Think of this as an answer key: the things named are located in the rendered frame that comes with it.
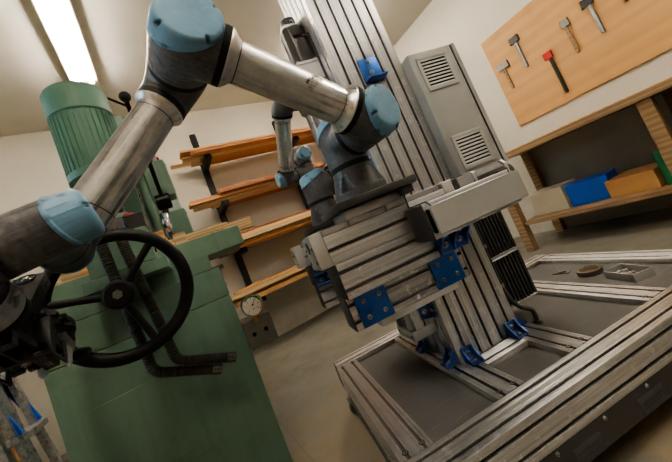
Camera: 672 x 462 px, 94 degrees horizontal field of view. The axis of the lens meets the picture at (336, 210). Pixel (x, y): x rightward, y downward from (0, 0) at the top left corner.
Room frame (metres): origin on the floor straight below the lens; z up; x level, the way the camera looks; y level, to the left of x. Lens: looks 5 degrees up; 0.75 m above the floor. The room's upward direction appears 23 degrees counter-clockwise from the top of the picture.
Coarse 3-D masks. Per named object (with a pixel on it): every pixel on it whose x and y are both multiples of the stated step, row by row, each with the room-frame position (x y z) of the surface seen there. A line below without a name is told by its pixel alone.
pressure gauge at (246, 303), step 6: (252, 294) 0.89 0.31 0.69; (246, 300) 0.89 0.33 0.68; (252, 300) 0.89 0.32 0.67; (258, 300) 0.90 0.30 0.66; (240, 306) 0.89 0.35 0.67; (246, 306) 0.89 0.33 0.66; (252, 306) 0.89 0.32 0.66; (258, 306) 0.90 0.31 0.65; (246, 312) 0.88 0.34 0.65; (252, 312) 0.89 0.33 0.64; (258, 312) 0.89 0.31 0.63; (258, 318) 0.91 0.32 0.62
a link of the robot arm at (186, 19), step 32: (160, 0) 0.48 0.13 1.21; (192, 0) 0.50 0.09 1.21; (160, 32) 0.48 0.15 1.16; (192, 32) 0.49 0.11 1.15; (224, 32) 0.53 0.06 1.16; (160, 64) 0.54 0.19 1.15; (192, 64) 0.53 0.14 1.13; (224, 64) 0.54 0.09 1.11; (256, 64) 0.57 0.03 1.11; (288, 64) 0.61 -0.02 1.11; (288, 96) 0.63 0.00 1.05; (320, 96) 0.65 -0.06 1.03; (352, 96) 0.68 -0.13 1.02; (384, 96) 0.71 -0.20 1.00; (352, 128) 0.70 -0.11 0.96; (384, 128) 0.70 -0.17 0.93
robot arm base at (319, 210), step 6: (324, 198) 1.30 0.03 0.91; (330, 198) 1.31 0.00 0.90; (312, 204) 1.31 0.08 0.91; (318, 204) 1.29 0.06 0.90; (324, 204) 1.29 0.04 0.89; (330, 204) 1.30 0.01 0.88; (312, 210) 1.31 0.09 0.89; (318, 210) 1.29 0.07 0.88; (324, 210) 1.28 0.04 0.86; (312, 216) 1.31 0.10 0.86; (318, 216) 1.30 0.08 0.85; (312, 222) 1.32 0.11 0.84; (318, 222) 1.29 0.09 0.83
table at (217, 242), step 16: (192, 240) 0.91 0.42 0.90; (208, 240) 0.93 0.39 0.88; (224, 240) 0.95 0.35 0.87; (240, 240) 0.97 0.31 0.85; (160, 256) 0.87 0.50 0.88; (192, 256) 0.90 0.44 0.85; (208, 256) 0.95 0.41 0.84; (144, 272) 0.77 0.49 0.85; (160, 272) 0.85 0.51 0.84; (64, 288) 0.77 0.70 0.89; (80, 288) 0.78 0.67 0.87; (96, 288) 0.72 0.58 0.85
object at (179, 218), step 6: (174, 210) 1.19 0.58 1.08; (180, 210) 1.19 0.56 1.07; (174, 216) 1.18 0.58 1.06; (180, 216) 1.19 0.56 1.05; (186, 216) 1.20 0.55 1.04; (174, 222) 1.18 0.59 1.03; (180, 222) 1.19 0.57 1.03; (186, 222) 1.20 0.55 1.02; (174, 228) 1.18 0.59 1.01; (180, 228) 1.18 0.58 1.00; (186, 228) 1.19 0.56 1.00; (192, 228) 1.21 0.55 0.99
